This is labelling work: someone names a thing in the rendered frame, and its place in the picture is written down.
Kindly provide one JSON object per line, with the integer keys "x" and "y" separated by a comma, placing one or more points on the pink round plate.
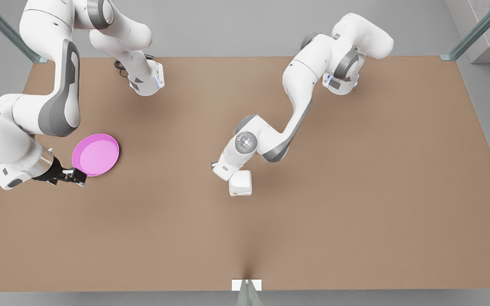
{"x": 98, "y": 155}

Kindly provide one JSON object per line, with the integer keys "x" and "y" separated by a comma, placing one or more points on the small white box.
{"x": 240, "y": 183}

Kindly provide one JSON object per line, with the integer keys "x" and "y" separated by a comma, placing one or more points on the silver frame post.
{"x": 477, "y": 29}
{"x": 247, "y": 289}
{"x": 7, "y": 29}

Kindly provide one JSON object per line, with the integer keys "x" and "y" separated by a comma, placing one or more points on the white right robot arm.
{"x": 58, "y": 63}

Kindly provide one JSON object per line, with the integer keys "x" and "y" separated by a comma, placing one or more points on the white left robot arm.
{"x": 300, "y": 80}

